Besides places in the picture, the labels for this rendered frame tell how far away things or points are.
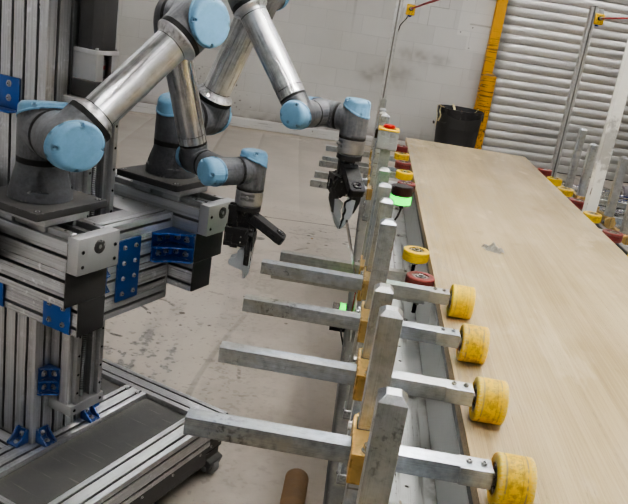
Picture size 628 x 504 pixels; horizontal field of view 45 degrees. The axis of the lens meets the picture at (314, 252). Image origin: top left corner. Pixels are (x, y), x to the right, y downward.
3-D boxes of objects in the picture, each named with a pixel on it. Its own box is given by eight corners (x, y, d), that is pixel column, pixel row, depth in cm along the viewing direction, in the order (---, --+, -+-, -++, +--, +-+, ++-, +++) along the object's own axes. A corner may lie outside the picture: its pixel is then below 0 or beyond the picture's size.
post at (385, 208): (347, 377, 195) (380, 198, 180) (348, 371, 198) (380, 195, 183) (361, 379, 194) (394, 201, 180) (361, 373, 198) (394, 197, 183)
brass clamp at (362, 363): (348, 399, 133) (353, 374, 131) (351, 366, 146) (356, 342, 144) (383, 405, 132) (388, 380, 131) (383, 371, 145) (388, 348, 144)
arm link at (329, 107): (295, 95, 205) (330, 102, 201) (314, 94, 215) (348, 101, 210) (291, 123, 208) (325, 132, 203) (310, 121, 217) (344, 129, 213)
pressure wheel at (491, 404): (481, 374, 133) (471, 377, 141) (475, 419, 131) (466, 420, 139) (514, 379, 133) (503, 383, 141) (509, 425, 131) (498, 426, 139)
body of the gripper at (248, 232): (227, 239, 214) (232, 198, 211) (257, 244, 214) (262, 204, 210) (222, 247, 207) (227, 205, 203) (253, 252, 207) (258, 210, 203)
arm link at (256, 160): (232, 146, 202) (258, 146, 208) (228, 186, 205) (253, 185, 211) (249, 153, 196) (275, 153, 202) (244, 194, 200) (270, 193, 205)
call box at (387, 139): (374, 150, 251) (378, 127, 249) (375, 147, 258) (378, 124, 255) (395, 154, 251) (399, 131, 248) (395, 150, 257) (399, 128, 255)
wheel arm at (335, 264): (278, 263, 236) (280, 250, 235) (280, 260, 239) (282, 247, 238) (416, 287, 234) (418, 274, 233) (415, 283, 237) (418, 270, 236)
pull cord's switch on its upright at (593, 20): (547, 197, 452) (595, 5, 418) (542, 191, 466) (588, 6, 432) (560, 199, 452) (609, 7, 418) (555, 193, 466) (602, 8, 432)
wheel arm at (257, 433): (182, 436, 113) (184, 414, 111) (188, 423, 116) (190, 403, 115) (514, 495, 111) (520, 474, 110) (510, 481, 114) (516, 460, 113)
